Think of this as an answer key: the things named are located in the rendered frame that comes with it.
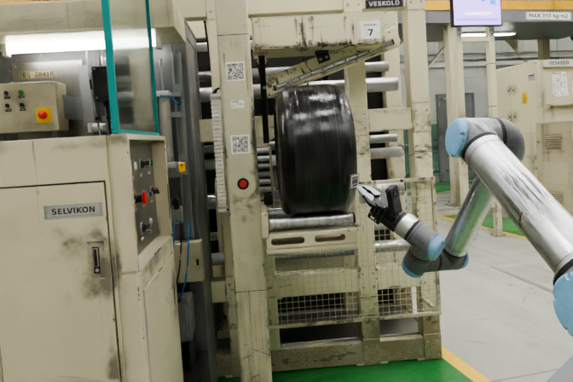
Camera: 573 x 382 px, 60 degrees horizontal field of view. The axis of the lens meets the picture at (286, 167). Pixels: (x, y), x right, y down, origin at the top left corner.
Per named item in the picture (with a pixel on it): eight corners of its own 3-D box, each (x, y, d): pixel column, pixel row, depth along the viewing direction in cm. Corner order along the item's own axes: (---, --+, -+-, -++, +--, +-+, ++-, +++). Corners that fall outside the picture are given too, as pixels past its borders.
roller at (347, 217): (267, 227, 194) (266, 216, 197) (267, 231, 198) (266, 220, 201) (355, 220, 196) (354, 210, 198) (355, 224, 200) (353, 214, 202)
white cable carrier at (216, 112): (218, 211, 203) (210, 94, 200) (219, 210, 208) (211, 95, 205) (228, 211, 203) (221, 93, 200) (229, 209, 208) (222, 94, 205)
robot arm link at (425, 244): (428, 267, 176) (438, 251, 169) (400, 245, 181) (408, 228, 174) (442, 252, 181) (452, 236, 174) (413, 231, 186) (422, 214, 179)
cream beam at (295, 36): (253, 50, 225) (251, 17, 224) (253, 59, 250) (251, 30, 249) (386, 43, 228) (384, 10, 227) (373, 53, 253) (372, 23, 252)
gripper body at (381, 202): (365, 216, 188) (390, 235, 183) (372, 199, 182) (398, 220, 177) (377, 206, 193) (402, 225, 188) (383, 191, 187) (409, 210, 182)
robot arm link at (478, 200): (526, 109, 154) (452, 252, 197) (490, 109, 151) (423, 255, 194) (547, 132, 145) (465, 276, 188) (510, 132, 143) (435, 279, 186)
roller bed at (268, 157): (234, 211, 241) (229, 149, 240) (235, 206, 256) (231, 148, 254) (274, 208, 242) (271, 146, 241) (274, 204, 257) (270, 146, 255)
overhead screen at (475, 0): (453, 26, 535) (450, -27, 532) (450, 27, 540) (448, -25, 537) (502, 26, 548) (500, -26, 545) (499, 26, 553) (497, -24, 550)
